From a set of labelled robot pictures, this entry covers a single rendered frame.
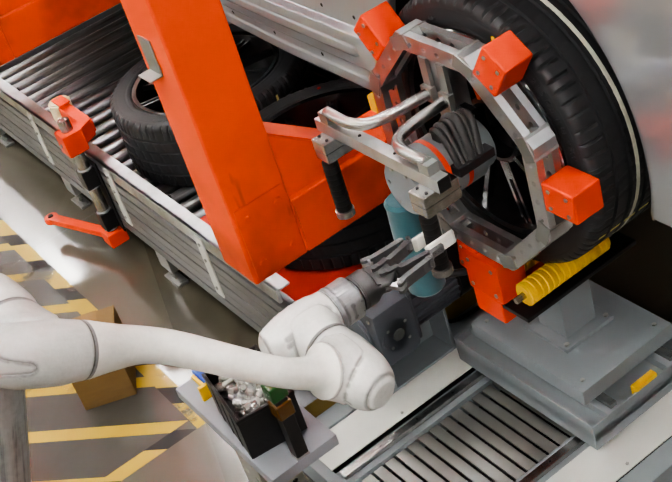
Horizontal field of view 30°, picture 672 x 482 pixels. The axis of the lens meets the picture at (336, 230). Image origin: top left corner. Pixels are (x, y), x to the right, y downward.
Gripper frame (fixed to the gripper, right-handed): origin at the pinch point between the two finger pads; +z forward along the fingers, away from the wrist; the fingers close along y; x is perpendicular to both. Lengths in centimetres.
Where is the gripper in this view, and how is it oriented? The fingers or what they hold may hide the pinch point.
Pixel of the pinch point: (434, 240)
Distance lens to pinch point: 248.3
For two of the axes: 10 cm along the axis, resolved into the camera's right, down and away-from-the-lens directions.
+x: -2.6, -7.9, -5.6
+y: 5.7, 3.5, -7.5
